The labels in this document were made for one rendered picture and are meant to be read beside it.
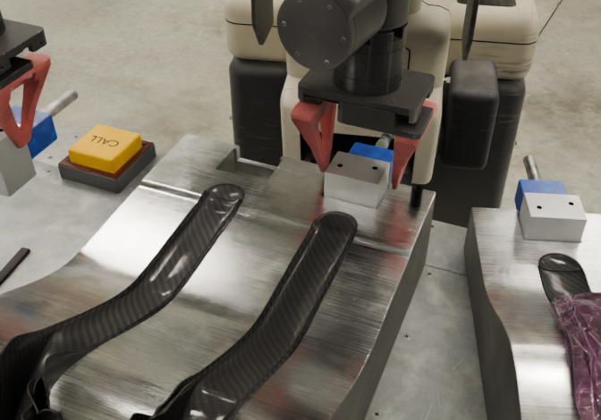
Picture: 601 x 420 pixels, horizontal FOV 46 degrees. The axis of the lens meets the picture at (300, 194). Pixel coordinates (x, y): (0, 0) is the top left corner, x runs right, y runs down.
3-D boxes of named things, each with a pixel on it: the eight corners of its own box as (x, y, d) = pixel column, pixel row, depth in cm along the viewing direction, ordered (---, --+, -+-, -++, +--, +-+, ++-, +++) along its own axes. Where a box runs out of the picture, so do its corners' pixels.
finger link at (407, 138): (410, 213, 61) (422, 119, 55) (331, 193, 63) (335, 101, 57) (429, 171, 66) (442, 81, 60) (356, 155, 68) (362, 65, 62)
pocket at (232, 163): (238, 174, 73) (236, 145, 71) (285, 186, 71) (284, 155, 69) (217, 199, 70) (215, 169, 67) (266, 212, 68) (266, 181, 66)
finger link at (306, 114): (363, 201, 62) (371, 108, 56) (288, 182, 64) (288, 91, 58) (385, 161, 67) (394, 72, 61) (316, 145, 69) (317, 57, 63)
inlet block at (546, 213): (500, 178, 77) (509, 136, 73) (547, 180, 76) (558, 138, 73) (519, 260, 66) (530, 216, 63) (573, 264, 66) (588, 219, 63)
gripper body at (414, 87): (413, 130, 56) (425, 44, 52) (295, 105, 59) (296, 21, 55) (434, 94, 61) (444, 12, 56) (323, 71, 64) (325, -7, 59)
